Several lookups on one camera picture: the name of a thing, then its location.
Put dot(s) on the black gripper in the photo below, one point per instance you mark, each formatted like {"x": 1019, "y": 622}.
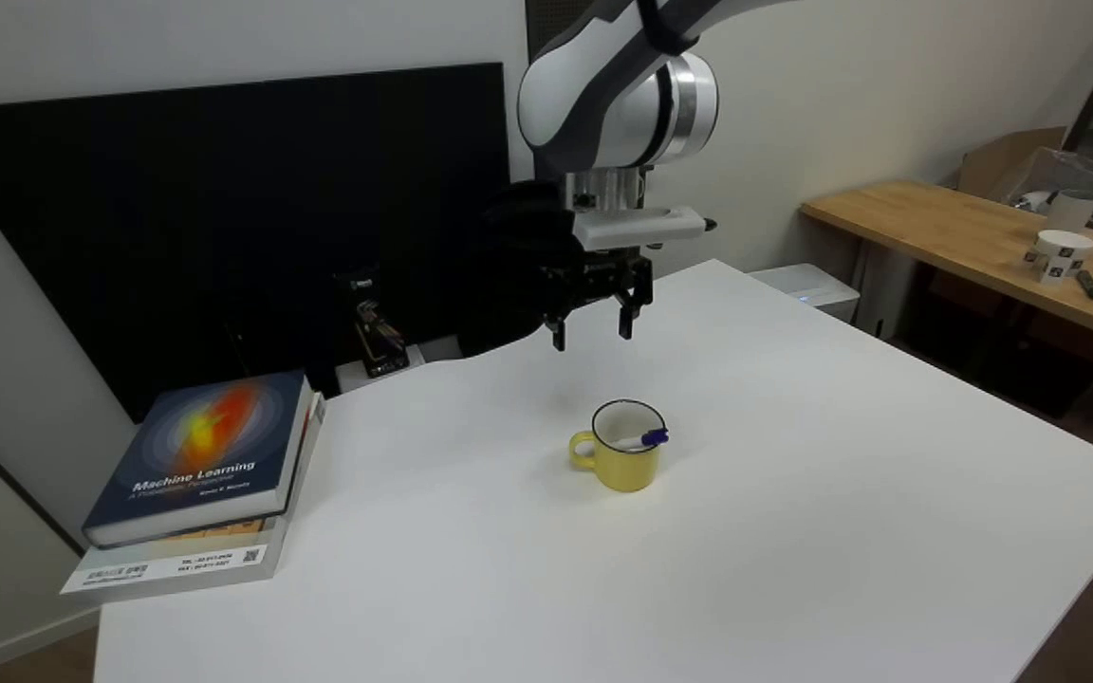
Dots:
{"x": 578, "y": 280}

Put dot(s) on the blue capped white pen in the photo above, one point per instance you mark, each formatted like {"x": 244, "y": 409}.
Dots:
{"x": 642, "y": 443}

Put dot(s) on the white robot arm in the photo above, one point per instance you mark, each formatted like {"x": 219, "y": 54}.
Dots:
{"x": 604, "y": 103}

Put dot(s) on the yellow enamel mug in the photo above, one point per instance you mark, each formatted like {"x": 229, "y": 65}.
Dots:
{"x": 595, "y": 447}

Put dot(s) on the black office chair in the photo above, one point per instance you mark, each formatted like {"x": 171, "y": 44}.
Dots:
{"x": 506, "y": 274}

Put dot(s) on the small white box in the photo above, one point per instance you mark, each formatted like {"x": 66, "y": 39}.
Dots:
{"x": 814, "y": 285}

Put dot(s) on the large black monitor screen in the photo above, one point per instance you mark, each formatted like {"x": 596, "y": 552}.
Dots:
{"x": 213, "y": 235}

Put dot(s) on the wooden side table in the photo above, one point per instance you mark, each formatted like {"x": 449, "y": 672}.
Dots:
{"x": 954, "y": 235}

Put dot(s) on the dark blue hardcover book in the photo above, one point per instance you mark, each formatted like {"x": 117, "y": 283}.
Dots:
{"x": 205, "y": 456}

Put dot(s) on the white book under stack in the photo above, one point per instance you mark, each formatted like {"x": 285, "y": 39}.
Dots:
{"x": 186, "y": 560}

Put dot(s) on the cardboard box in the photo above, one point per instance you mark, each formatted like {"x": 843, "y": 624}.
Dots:
{"x": 997, "y": 169}

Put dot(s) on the white paper cup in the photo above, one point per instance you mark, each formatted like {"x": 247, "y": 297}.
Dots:
{"x": 1062, "y": 254}

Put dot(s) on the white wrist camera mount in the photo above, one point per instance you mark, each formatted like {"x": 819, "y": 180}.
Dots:
{"x": 634, "y": 231}

